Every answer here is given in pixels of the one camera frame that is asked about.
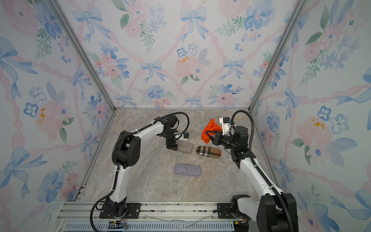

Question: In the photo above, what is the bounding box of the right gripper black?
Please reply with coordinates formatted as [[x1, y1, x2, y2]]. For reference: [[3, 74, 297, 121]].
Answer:
[[207, 130, 238, 151]]

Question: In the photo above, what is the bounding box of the orange microfiber cloth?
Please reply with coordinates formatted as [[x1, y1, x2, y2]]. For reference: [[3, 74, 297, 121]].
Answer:
[[202, 119, 222, 144]]

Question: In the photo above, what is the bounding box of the grey stone-pattern eyeglass case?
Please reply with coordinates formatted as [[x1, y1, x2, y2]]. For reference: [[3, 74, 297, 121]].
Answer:
[[177, 140, 194, 154]]

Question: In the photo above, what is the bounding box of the brown plaid eyeglass case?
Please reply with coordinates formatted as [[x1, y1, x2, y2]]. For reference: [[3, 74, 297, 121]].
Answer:
[[196, 146, 221, 158]]

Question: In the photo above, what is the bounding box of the purple fabric eyeglass case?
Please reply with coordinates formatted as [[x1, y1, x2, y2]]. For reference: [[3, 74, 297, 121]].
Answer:
[[174, 163, 202, 177]]

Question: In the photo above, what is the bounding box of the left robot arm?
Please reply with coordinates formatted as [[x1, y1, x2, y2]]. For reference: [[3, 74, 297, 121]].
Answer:
[[99, 114, 179, 218]]

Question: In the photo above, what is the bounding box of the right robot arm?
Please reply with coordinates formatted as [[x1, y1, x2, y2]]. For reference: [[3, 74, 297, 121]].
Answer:
[[205, 126, 299, 232]]

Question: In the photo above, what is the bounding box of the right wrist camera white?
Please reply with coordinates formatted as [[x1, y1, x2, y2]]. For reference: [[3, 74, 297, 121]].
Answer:
[[219, 117, 234, 135]]

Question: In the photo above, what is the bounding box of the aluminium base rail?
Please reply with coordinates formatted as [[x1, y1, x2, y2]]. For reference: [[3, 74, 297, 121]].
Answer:
[[52, 201, 259, 232]]

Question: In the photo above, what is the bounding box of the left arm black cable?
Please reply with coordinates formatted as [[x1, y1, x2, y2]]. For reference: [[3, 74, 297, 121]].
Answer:
[[89, 112, 190, 232]]

